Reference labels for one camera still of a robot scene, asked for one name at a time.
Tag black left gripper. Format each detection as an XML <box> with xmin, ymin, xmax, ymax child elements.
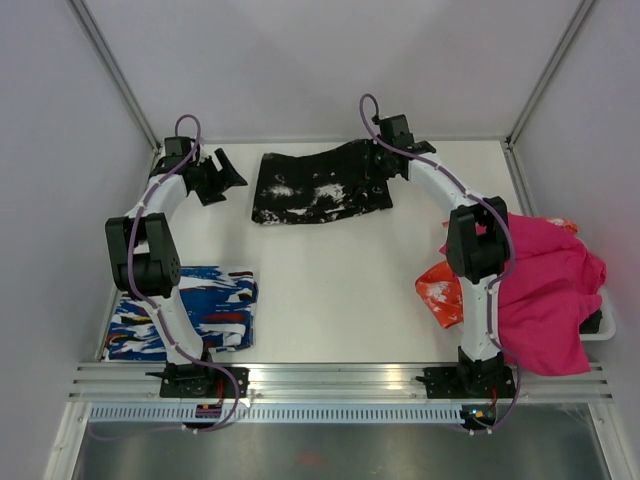
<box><xmin>192</xmin><ymin>150</ymin><xmax>247</xmax><ymax>208</ymax></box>

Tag black white splattered trousers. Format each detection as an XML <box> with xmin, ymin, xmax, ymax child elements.
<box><xmin>251</xmin><ymin>139</ymin><xmax>393</xmax><ymax>225</ymax></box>

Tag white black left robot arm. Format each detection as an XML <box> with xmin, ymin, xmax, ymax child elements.
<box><xmin>105</xmin><ymin>136</ymin><xmax>247</xmax><ymax>400</ymax></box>

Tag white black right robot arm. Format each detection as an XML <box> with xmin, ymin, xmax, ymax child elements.
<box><xmin>365</xmin><ymin>115</ymin><xmax>517</xmax><ymax>400</ymax></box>

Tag blue white patterned folded trousers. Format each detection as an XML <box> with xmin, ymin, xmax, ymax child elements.
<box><xmin>102</xmin><ymin>266</ymin><xmax>258</xmax><ymax>362</ymax></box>

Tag orange white garment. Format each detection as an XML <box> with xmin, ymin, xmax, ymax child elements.
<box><xmin>415</xmin><ymin>261</ymin><xmax>464</xmax><ymax>329</ymax></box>

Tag pink garment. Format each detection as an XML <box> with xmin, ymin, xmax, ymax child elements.
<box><xmin>438</xmin><ymin>212</ymin><xmax>608</xmax><ymax>377</ymax></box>

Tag white laundry basket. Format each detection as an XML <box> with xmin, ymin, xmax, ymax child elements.
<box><xmin>580</xmin><ymin>288</ymin><xmax>616</xmax><ymax>342</ymax></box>

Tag right aluminium frame post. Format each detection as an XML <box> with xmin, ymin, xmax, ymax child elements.
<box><xmin>504</xmin><ymin>0</ymin><xmax>599</xmax><ymax>149</ymax></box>

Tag aluminium frame post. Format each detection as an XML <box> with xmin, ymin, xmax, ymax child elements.
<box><xmin>66</xmin><ymin>0</ymin><xmax>160</xmax><ymax>151</ymax></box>
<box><xmin>504</xmin><ymin>0</ymin><xmax>599</xmax><ymax>149</ymax></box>

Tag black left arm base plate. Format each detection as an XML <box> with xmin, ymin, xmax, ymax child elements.
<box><xmin>145</xmin><ymin>363</ymin><xmax>249</xmax><ymax>399</ymax></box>

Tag left aluminium frame post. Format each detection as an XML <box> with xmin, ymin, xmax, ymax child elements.
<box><xmin>66</xmin><ymin>0</ymin><xmax>160</xmax><ymax>151</ymax></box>

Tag aluminium mounting rail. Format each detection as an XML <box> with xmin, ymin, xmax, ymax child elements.
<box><xmin>67</xmin><ymin>362</ymin><xmax>613</xmax><ymax>404</ymax></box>

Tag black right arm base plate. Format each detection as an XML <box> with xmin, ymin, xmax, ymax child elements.
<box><xmin>415</xmin><ymin>366</ymin><xmax>516</xmax><ymax>400</ymax></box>

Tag white slotted cable duct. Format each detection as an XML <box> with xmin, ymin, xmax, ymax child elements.
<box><xmin>89</xmin><ymin>403</ymin><xmax>464</xmax><ymax>425</ymax></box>

